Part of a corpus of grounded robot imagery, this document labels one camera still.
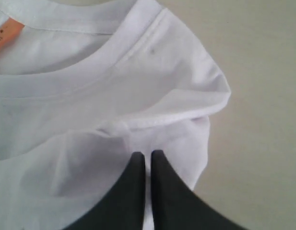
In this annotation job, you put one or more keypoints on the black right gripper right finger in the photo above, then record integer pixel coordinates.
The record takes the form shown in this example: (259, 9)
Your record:
(175, 206)

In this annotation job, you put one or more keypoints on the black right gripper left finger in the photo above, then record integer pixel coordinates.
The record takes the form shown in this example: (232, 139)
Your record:
(123, 207)

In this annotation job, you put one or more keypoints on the white t-shirt red print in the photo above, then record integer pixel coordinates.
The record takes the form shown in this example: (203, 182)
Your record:
(82, 88)

